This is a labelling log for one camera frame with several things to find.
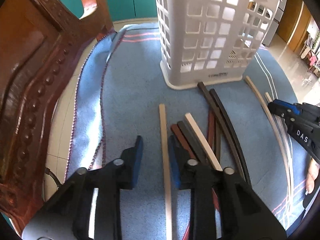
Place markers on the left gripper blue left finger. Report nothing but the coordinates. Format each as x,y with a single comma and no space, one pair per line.
135,161

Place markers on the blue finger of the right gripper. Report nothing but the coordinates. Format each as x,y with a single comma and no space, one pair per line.
281,113
291,108

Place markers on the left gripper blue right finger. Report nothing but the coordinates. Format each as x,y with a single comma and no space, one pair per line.
173,158

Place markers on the beige wooden chopstick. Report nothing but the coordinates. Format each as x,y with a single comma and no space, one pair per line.
166,171

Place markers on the pale beige chopstick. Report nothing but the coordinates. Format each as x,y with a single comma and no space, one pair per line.
284,138

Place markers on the cream chopstick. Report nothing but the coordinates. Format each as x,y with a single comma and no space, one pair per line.
288,170

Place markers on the dark brown chopstick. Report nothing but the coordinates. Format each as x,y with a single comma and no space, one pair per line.
217,142

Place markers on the white chopstick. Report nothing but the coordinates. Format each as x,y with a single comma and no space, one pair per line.
203,142

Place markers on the black textured chopstick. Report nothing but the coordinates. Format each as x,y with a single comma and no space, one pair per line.
220,127

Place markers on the person's right hand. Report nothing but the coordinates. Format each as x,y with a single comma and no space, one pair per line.
312,174

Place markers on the blue striped cloth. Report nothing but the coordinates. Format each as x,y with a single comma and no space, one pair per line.
118,97

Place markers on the brown wooden door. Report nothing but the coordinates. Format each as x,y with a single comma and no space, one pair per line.
294,23

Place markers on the white plastic utensil basket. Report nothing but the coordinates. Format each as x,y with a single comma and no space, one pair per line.
210,41

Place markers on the carved wooden chair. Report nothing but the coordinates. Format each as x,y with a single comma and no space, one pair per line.
41,45

